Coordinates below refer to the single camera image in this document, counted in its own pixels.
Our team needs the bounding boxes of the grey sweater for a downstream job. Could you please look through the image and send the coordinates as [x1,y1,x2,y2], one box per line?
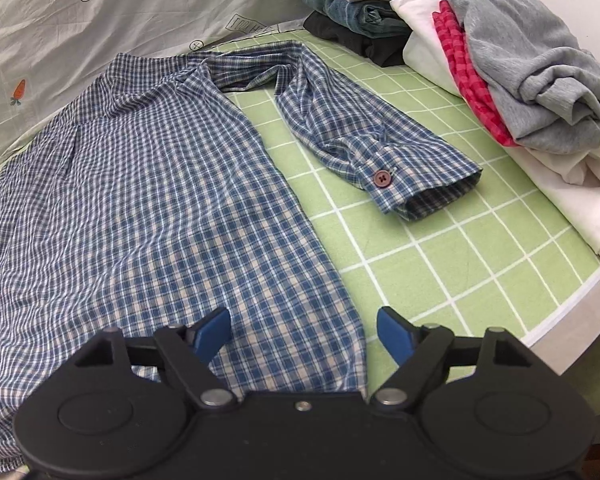
[435,0,600,156]

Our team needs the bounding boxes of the blue plaid shirt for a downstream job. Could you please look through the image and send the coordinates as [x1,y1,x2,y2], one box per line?
[0,40,482,466]

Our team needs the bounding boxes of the grey printed bed sheet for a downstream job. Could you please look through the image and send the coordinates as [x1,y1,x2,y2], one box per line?
[0,0,321,177]

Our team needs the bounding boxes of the folded blue jeans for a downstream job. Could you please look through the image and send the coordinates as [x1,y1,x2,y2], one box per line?
[300,0,416,38]

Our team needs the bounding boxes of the green grid mat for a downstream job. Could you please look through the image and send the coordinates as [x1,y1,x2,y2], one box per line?
[0,25,600,393]

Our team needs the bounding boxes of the white garment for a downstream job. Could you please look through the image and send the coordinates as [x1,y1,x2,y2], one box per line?
[390,0,600,261]

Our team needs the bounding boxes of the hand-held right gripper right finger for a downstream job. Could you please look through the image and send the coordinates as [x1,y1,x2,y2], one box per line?
[370,306,529,412]

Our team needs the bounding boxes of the red striped garment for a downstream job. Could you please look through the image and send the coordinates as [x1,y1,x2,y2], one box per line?
[432,0,521,148]

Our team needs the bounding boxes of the black folded garment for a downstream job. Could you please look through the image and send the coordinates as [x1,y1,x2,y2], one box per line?
[302,12,416,68]

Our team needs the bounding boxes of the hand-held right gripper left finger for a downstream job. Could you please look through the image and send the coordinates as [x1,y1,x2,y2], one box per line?
[72,307,237,413]

